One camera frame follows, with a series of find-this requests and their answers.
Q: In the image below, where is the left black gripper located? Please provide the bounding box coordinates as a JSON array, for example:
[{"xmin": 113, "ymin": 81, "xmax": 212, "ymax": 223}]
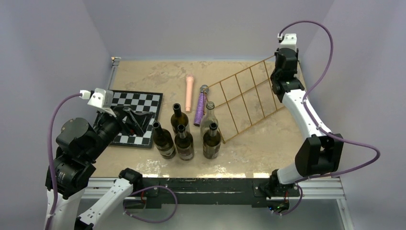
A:
[{"xmin": 86, "ymin": 104, "xmax": 153, "ymax": 160}]

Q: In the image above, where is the dark green bottle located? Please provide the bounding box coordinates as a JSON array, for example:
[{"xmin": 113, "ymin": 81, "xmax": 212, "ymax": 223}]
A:
[
  {"xmin": 174, "ymin": 125, "xmax": 194, "ymax": 161},
  {"xmin": 152, "ymin": 121, "xmax": 176, "ymax": 160},
  {"xmin": 170, "ymin": 103, "xmax": 190, "ymax": 134},
  {"xmin": 203, "ymin": 122, "xmax": 222, "ymax": 159}
]

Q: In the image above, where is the gold wire wine rack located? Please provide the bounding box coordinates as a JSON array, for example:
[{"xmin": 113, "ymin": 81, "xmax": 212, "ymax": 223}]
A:
[{"xmin": 208, "ymin": 56, "xmax": 284, "ymax": 143}]

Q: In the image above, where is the clear glass bottle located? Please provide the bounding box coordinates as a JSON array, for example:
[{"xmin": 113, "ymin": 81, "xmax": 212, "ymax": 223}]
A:
[{"xmin": 200, "ymin": 101, "xmax": 219, "ymax": 138}]

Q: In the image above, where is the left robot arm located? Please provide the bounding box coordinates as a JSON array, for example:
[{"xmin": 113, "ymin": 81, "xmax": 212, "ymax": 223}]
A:
[{"xmin": 45, "ymin": 106, "xmax": 154, "ymax": 230}]

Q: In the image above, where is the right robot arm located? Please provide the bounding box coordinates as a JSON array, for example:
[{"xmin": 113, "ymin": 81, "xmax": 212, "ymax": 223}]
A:
[{"xmin": 259, "ymin": 48, "xmax": 343, "ymax": 198}]

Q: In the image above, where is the black white chessboard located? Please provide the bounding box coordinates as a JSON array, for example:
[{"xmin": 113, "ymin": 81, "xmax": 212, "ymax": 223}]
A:
[{"xmin": 96, "ymin": 90, "xmax": 163, "ymax": 150}]

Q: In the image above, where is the pink microphone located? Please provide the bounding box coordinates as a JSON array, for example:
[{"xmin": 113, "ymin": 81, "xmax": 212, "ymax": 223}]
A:
[{"xmin": 185, "ymin": 74, "xmax": 194, "ymax": 113}]

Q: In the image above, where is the purple glitter microphone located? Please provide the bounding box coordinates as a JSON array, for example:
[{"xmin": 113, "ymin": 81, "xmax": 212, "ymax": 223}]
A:
[{"xmin": 193, "ymin": 85, "xmax": 209, "ymax": 127}]

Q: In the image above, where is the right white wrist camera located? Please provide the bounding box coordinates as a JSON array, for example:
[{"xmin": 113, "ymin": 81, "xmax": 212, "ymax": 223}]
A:
[{"xmin": 277, "ymin": 33, "xmax": 297, "ymax": 51}]

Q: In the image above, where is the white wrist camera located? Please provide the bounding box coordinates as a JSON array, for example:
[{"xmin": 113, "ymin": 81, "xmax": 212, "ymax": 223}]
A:
[
  {"xmin": 277, "ymin": 33, "xmax": 297, "ymax": 51},
  {"xmin": 79, "ymin": 88, "xmax": 116, "ymax": 117}
]

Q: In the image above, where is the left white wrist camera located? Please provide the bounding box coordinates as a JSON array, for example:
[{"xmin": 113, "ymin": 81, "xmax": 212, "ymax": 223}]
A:
[{"xmin": 79, "ymin": 88, "xmax": 116, "ymax": 117}]

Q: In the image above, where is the black table front rail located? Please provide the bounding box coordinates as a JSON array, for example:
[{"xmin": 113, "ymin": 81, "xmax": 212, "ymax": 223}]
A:
[{"xmin": 130, "ymin": 178, "xmax": 300, "ymax": 208}]

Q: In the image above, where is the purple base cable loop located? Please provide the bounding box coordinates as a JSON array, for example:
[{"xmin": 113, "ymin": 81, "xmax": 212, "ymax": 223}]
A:
[{"xmin": 122, "ymin": 185, "xmax": 178, "ymax": 224}]

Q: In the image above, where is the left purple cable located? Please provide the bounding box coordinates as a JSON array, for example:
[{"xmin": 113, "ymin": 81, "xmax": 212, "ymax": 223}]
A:
[{"xmin": 45, "ymin": 92, "xmax": 82, "ymax": 230}]

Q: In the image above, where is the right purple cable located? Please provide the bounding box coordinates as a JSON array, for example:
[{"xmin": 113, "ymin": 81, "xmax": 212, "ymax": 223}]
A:
[{"xmin": 278, "ymin": 20, "xmax": 381, "ymax": 183}]

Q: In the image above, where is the aluminium frame rail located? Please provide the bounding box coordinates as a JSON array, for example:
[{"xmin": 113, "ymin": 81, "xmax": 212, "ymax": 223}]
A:
[{"xmin": 82, "ymin": 177, "xmax": 354, "ymax": 230}]

